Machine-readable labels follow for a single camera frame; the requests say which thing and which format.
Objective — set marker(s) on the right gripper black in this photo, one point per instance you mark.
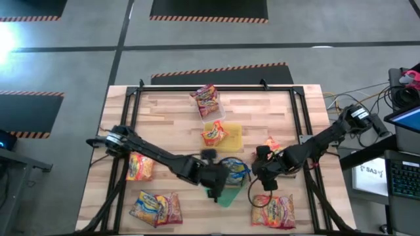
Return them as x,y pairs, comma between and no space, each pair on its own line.
267,167

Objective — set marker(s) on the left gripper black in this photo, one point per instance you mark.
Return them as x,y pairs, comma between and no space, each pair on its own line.
211,175

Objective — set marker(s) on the blue Maruchan ramen packet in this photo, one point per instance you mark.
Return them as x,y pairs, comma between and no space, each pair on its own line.
237,170
144,208

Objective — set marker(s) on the green plastic container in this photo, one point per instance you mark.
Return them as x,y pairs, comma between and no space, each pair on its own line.
226,196

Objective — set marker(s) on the yellow plastic container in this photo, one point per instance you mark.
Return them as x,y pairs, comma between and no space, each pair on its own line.
234,141

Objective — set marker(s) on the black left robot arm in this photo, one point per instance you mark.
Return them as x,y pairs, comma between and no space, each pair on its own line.
157,155

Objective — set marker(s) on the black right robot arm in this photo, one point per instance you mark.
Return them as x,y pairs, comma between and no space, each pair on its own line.
315,145

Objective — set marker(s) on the clear plastic container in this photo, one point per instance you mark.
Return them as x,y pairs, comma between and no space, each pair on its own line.
219,118

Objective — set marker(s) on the black hazard-striped floor mat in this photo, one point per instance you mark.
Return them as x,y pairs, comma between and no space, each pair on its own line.
29,114
33,8
210,8
223,78

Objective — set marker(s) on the white SA3 label sheet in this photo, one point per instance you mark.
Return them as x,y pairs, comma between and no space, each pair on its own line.
370,178

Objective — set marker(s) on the black cylindrical adapter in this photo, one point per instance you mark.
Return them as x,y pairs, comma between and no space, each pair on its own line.
381,126

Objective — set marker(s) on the dark grey side desk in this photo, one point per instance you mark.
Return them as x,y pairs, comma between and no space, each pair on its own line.
403,216

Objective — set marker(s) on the pink and white headset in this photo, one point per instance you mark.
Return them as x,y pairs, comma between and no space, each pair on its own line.
410,78

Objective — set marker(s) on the grey metal side table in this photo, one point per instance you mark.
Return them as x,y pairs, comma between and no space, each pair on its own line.
33,164

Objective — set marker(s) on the black device with blue light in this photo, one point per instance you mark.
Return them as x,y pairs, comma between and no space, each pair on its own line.
6,141

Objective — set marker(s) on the black metal table frame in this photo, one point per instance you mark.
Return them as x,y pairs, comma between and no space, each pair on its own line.
229,88

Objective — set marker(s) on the black mounting bracket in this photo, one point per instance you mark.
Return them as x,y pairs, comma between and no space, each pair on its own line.
95,142

